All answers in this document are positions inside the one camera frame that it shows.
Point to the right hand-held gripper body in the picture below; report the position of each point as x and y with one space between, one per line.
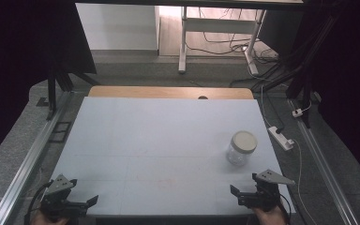
264 193

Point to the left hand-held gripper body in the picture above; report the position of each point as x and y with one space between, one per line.
57 195

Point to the clear glass jar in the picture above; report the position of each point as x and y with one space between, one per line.
237 156

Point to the cream jar lid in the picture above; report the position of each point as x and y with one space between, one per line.
245 141

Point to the person's right hand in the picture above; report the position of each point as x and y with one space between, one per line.
272 217

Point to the person's left hand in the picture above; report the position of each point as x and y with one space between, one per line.
48 220

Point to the white power strip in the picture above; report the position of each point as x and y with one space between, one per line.
280 138

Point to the black plug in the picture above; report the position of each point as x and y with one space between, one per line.
280 129

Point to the white table cover sheet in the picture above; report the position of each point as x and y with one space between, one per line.
156 150

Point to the small white adapter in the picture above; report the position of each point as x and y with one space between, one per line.
297 112

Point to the black metal stand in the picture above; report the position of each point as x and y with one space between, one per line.
306 78
52 90

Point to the wooden table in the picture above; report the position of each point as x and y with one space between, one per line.
156 92

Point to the dark curtain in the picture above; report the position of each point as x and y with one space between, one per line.
18 62
353 78

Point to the white cabinet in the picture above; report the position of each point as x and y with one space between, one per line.
118 26

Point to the aluminium rail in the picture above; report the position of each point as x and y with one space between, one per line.
28 162
322 165

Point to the white desk frame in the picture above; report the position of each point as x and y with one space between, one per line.
222 25

